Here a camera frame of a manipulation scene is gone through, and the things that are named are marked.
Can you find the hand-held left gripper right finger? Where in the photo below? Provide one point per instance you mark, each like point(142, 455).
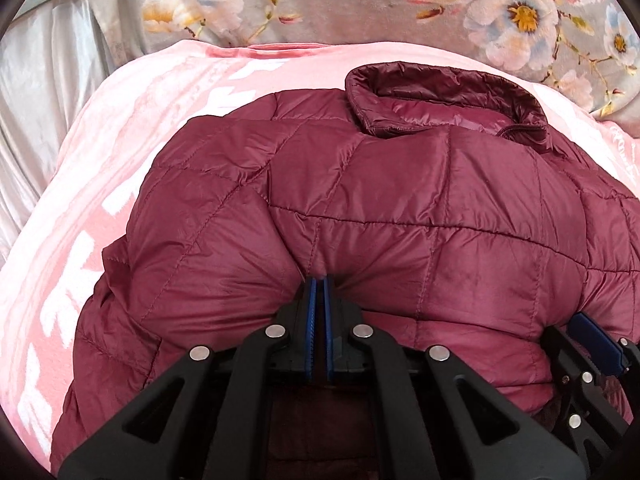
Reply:
point(328, 332)

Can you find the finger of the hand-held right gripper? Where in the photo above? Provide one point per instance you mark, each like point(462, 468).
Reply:
point(596, 344)

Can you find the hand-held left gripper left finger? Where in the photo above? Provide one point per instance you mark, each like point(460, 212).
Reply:
point(311, 332)

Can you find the maroon quilted puffer jacket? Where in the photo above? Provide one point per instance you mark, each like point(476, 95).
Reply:
point(400, 200)

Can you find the pink blanket with white print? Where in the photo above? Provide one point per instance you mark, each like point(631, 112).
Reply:
point(100, 160)

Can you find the grey floral bed sheet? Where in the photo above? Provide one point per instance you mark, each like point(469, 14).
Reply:
point(350, 0)

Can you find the silver satin cloth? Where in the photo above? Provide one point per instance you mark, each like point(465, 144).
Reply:
point(40, 85)

